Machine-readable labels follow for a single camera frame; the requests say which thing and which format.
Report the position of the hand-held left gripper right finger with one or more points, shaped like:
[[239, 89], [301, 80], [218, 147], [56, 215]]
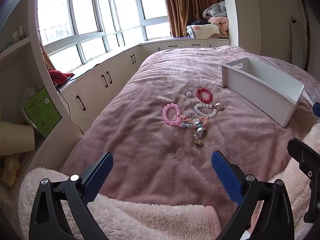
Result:
[[225, 172]]

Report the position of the beige cardboard tube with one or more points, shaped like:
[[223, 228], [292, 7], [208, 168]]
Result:
[[15, 138]]

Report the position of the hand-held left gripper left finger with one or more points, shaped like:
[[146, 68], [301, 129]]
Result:
[[100, 172]]

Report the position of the red cloth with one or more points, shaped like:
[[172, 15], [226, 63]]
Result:
[[58, 77]]

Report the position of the white window seat cabinet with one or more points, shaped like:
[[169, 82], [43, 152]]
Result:
[[97, 87]]

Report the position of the gold earrings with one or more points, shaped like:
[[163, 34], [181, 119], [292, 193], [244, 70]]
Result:
[[198, 141]]

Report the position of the silver shell earring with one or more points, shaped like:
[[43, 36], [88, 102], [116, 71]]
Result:
[[219, 106], [201, 131]]

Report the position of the bay window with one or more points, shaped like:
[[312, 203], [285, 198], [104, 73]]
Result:
[[85, 17]]

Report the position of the white storage box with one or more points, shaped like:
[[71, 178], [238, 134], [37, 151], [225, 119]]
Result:
[[262, 97]]

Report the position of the green cardboard box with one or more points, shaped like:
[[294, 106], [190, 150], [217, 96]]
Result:
[[42, 112]]

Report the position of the white leaning board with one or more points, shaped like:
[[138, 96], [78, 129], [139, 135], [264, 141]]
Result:
[[297, 40]]

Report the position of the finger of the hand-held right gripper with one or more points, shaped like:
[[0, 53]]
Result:
[[307, 160], [317, 110]]

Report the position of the grey blanket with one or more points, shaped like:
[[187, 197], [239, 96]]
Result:
[[216, 10]]

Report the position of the pink folded blanket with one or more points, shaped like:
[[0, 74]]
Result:
[[221, 26]]

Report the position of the yellow cloth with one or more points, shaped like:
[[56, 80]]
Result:
[[10, 170]]

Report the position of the brown curtain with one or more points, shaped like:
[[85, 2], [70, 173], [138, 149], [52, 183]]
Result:
[[190, 5]]

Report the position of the silver spiky brooch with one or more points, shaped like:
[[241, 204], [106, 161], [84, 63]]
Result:
[[188, 94]]

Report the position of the pink fleece bedspread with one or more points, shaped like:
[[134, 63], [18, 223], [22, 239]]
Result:
[[150, 155]]

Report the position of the dark garment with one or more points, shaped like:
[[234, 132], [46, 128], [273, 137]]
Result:
[[200, 22]]

